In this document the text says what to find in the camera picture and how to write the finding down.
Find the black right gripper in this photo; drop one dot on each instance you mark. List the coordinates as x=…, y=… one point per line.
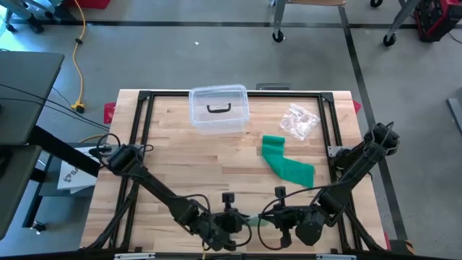
x=290, y=216

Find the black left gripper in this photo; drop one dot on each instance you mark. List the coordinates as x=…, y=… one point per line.
x=232, y=222

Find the clear plastic bag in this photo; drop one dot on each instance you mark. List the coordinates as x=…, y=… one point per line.
x=297, y=121
x=257, y=219

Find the teal elastic bandage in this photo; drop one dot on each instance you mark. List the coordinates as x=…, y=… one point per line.
x=285, y=166

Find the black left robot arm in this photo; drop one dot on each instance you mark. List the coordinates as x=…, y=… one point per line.
x=155, y=184

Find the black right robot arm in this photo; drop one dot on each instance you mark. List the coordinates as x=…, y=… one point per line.
x=353, y=169

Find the silver mounting plate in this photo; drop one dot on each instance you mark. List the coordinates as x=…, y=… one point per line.
x=334, y=150

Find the crumpled clear plastic bag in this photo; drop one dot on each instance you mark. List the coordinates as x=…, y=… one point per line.
x=297, y=121

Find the clear plastic storage box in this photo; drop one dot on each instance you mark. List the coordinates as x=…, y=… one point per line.
x=202, y=124

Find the red tag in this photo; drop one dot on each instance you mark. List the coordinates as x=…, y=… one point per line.
x=356, y=107
x=109, y=112

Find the white printed cardboard sign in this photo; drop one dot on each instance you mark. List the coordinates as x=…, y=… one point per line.
x=74, y=180

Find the grey cart leg with caster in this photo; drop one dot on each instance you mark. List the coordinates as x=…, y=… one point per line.
x=389, y=39
x=278, y=36

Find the black desk support beam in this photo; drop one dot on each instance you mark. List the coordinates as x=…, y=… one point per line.
x=54, y=144

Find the small black caster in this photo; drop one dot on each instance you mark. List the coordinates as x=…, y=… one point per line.
x=39, y=226

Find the grey metal bar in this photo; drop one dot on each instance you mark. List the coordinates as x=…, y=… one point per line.
x=455, y=112

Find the dark grey desk top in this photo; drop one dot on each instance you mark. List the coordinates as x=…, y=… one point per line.
x=25, y=90
x=14, y=173

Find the black caster wheel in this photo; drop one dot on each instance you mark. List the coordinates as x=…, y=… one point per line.
x=375, y=3

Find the red and black crate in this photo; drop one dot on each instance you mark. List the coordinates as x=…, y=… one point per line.
x=436, y=18

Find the red plastic bin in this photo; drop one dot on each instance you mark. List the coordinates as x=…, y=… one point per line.
x=90, y=3

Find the black office chair base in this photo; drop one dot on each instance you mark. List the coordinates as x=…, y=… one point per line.
x=34, y=26

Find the silver edge bracket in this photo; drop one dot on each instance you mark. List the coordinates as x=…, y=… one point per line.
x=335, y=257
x=133, y=256

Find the grey metal bracket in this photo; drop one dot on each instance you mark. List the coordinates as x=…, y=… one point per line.
x=272, y=86

